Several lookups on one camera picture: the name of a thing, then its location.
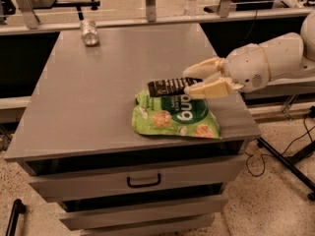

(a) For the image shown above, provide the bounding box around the black drawer handle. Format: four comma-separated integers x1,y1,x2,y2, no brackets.
126,173,161,189

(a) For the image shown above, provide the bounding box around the metal rail frame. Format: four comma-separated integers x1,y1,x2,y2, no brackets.
0,0,314,35

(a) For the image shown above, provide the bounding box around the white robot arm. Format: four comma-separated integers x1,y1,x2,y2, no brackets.
183,12,315,99

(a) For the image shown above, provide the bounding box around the black floor cable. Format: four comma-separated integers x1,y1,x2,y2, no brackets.
244,110,315,178

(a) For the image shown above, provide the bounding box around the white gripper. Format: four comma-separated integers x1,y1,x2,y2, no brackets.
182,44,271,99

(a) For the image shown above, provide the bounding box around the grey drawer cabinet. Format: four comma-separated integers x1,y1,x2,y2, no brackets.
6,24,260,236

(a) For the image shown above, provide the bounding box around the green rice chip bag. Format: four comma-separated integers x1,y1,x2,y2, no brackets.
132,90,220,139

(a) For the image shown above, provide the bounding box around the dark rxbar chocolate bar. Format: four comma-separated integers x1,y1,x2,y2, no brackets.
148,78,201,97

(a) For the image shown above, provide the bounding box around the silver soda can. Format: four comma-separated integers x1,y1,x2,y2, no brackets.
80,19,99,46

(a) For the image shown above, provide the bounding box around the black stand leg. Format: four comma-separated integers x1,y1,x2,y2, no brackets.
257,138,315,202

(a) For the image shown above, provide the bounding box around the black bar lower left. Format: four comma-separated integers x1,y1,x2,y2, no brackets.
5,199,26,236

